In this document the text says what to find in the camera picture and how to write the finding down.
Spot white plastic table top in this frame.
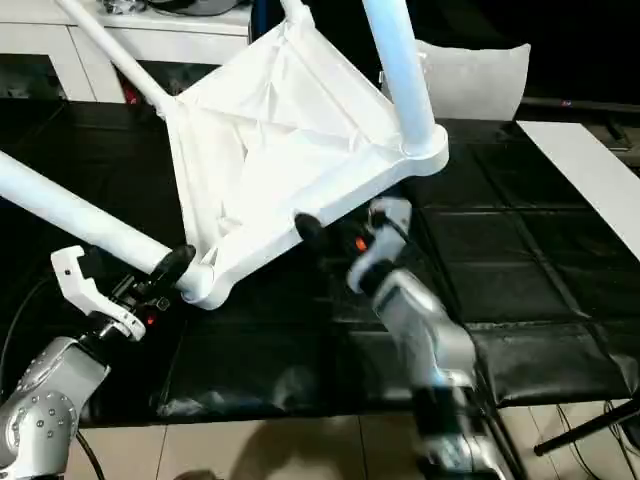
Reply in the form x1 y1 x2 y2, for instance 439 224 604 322
165 8 449 309

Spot white plastic table leg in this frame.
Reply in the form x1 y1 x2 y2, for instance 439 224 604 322
55 0 176 113
362 0 449 166
280 0 313 27
0 150 216 301

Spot black work mat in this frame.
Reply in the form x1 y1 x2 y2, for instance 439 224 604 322
0 95 640 429

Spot white cabinet with glass doors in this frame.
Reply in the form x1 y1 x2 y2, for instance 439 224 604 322
0 0 253 103

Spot dark grey helmet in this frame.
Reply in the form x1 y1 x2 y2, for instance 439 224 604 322
150 0 246 15

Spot black stand foot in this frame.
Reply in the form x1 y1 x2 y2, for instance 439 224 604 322
535 400 640 457

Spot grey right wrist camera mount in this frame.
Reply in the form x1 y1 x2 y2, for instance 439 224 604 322
346 198 415 295

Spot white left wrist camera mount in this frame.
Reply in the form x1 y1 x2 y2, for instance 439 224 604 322
50 245 146 343

